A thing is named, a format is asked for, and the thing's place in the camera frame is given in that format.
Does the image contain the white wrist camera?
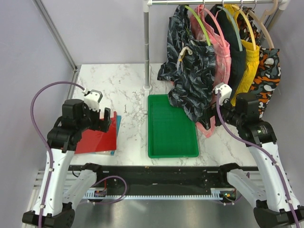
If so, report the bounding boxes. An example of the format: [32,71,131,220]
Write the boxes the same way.
[82,88,103,112]
[213,83,232,106]

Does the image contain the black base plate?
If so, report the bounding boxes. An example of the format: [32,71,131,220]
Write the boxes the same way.
[93,166,232,197]

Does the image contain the red folder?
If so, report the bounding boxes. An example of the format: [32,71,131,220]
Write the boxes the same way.
[75,111,117,154]

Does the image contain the pink hanger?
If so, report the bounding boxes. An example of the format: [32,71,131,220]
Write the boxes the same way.
[201,6,227,47]

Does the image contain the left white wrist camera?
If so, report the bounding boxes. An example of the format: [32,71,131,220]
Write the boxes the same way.
[82,88,103,112]

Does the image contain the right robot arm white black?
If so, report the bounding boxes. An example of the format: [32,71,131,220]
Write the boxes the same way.
[207,91,304,228]

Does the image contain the white cable duct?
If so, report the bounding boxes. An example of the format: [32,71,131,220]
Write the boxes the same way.
[83,188,235,200]

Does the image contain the camouflage patterned shorts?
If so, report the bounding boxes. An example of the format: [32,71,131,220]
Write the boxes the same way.
[242,7,281,117]

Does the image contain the yellow shorts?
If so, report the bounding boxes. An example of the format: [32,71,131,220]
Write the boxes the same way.
[224,4,259,106]

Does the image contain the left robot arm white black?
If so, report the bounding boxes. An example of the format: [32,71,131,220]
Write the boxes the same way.
[22,99,111,228]

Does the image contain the dark navy garment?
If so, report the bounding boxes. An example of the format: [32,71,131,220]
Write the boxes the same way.
[210,4,246,97]

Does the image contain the yellow hanger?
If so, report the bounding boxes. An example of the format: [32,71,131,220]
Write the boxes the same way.
[231,4,257,50]

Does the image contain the pink dress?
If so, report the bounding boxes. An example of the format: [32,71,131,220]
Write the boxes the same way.
[190,4,231,138]

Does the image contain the beige hanger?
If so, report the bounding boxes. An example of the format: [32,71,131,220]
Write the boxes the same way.
[248,0,278,49]

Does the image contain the green hanger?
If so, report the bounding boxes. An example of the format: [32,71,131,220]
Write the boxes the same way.
[185,5,211,46]

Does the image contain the aluminium frame post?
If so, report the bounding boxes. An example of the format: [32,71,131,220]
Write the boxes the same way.
[33,0,77,72]

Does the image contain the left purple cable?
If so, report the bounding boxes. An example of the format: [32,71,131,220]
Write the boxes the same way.
[30,81,86,228]

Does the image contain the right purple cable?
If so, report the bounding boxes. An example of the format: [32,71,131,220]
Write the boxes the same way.
[215,90,301,228]

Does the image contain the purple cable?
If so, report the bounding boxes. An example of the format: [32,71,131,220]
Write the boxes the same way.
[215,90,301,228]
[30,81,86,228]

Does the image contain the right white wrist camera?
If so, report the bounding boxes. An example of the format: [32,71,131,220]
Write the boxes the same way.
[213,83,232,106]

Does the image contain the dark patterned shorts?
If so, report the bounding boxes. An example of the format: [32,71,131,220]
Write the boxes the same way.
[157,5,216,123]

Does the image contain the grey blue hanger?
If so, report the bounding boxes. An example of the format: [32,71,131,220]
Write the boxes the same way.
[217,6,243,51]

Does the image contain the metal clothes rack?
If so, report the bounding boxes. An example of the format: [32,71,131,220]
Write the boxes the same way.
[142,0,290,113]

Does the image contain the green plastic tray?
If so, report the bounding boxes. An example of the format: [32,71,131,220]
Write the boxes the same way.
[148,95,200,159]

